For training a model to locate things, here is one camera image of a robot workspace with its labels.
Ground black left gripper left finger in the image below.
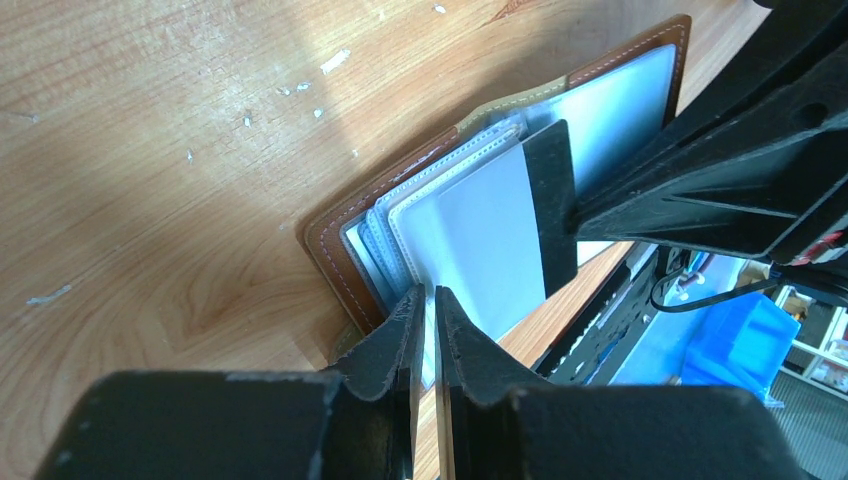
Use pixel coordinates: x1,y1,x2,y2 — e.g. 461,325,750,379
35,285,426,479

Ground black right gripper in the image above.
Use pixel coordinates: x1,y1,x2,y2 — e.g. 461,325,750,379
574,1,847,285

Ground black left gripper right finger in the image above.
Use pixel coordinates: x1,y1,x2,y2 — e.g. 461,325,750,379
435,287,806,479

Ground brown leather card holder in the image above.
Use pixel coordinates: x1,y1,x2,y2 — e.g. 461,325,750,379
302,14,694,386

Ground grey card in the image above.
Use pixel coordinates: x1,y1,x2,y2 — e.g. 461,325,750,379
436,145,546,340

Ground blue crate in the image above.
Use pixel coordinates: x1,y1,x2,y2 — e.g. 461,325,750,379
681,293,800,403

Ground black mounting rail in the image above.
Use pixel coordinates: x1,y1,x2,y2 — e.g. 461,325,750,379
532,243,694,385

